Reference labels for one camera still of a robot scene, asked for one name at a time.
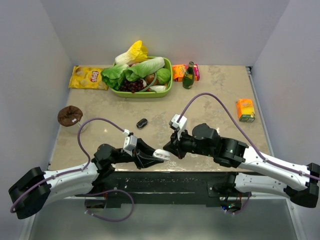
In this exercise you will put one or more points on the green plastic basket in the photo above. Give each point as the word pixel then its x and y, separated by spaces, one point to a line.
pixel 149 94

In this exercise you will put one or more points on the round green cabbage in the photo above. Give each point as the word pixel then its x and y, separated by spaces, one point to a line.
pixel 163 76

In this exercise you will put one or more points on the pale romaine lettuce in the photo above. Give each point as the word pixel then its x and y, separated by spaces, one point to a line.
pixel 144 69

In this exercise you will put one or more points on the yellow napa cabbage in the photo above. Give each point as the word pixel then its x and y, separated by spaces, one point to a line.
pixel 135 54

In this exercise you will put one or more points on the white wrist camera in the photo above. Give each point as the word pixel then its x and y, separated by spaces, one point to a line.
pixel 130 141
pixel 178 123

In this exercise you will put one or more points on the green lettuce leaf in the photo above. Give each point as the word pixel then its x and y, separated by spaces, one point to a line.
pixel 114 76

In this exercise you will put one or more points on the dark red grapes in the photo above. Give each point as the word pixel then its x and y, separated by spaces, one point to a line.
pixel 133 86

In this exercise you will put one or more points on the green glass bottle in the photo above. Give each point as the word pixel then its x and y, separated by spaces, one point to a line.
pixel 189 76

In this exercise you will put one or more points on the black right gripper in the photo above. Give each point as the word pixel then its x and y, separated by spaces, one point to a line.
pixel 175 146

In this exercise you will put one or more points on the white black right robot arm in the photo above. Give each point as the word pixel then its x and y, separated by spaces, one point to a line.
pixel 298 183

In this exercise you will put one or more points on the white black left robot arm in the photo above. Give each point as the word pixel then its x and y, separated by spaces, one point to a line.
pixel 38 188

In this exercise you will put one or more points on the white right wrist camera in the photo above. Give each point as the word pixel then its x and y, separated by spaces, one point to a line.
pixel 178 123

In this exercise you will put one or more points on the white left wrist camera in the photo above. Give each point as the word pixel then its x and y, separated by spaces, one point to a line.
pixel 130 141

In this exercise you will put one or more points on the brown topped beige cup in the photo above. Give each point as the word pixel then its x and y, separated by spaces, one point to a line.
pixel 71 118

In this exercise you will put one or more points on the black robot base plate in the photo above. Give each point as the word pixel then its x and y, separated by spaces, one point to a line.
pixel 212 189

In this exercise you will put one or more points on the black earbud charging case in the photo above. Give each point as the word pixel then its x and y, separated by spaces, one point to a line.
pixel 142 123

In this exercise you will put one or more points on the yellow Lays chips bag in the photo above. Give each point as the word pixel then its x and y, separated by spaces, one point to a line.
pixel 87 78

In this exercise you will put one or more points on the orange pink snack box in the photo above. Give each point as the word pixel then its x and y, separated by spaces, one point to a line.
pixel 179 70

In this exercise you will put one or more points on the white earbud charging case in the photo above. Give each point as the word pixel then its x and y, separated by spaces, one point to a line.
pixel 162 154

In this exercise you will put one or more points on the orange juice carton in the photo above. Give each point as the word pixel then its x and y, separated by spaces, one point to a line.
pixel 245 110

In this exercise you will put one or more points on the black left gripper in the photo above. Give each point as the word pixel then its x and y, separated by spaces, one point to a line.
pixel 141 162

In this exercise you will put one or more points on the brown onion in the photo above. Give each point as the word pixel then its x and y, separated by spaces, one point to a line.
pixel 150 78

